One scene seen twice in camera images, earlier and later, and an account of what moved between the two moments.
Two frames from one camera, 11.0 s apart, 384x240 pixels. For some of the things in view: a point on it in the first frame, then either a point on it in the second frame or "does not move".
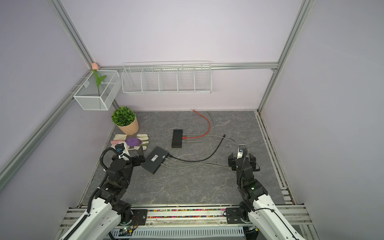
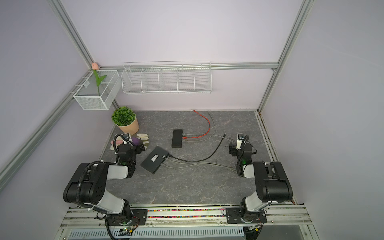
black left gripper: (137, 162) -> (137, 148)
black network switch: (153, 159) does not move
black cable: (170, 155) does not move
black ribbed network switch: (177, 139) does not move
